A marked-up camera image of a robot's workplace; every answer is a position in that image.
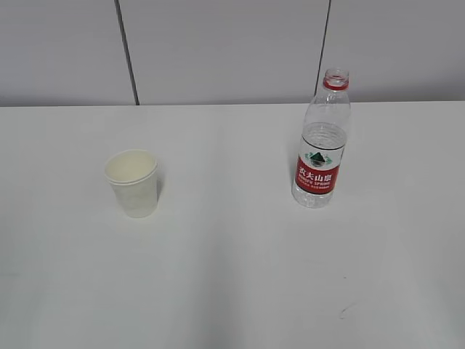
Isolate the white paper cup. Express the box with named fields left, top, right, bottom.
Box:
left=104, top=149, right=158, bottom=218

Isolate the clear water bottle red label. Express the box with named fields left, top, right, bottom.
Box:
left=291, top=68, right=351, bottom=209

